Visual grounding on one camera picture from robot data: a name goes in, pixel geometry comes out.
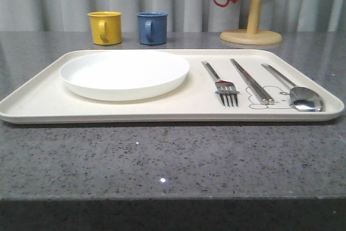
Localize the white round plate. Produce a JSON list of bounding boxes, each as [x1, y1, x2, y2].
[[59, 50, 190, 101]]

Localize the wooden mug tree stand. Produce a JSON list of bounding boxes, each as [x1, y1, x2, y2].
[[220, 0, 282, 45]]

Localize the silver metal spoon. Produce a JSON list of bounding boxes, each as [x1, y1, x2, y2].
[[261, 63, 324, 112]]

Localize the silver metal fork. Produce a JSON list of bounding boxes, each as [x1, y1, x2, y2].
[[201, 61, 239, 108]]

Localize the blue enamel mug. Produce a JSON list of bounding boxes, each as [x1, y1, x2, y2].
[[137, 11, 168, 45]]

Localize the cream rabbit print tray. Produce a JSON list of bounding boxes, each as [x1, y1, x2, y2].
[[1, 49, 344, 124]]

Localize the yellow enamel mug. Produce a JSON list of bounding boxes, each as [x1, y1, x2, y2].
[[88, 11, 122, 45]]

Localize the grey pleated curtain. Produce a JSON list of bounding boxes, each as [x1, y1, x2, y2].
[[1, 0, 345, 33]]

